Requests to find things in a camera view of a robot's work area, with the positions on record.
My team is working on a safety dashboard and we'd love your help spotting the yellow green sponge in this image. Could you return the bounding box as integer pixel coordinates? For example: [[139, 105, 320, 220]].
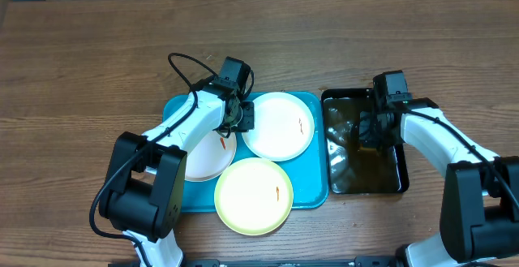
[[358, 143, 384, 154]]

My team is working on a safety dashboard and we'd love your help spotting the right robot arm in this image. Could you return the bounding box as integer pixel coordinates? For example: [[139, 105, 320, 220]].
[[352, 71, 518, 267]]

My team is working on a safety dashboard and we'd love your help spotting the yellow green plate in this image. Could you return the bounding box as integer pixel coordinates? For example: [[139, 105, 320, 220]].
[[214, 157, 294, 236]]

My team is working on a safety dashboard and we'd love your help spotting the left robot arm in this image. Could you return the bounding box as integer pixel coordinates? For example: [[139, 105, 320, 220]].
[[89, 57, 254, 266]]

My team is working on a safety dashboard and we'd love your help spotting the black water tray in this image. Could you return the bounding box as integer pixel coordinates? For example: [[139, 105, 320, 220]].
[[321, 88, 410, 195]]

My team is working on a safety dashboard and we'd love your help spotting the white plate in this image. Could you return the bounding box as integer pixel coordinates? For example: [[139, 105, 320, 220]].
[[242, 92, 315, 161], [185, 131, 237, 182]]

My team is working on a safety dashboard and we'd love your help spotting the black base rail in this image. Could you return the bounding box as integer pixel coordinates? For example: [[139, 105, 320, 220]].
[[180, 256, 407, 267]]

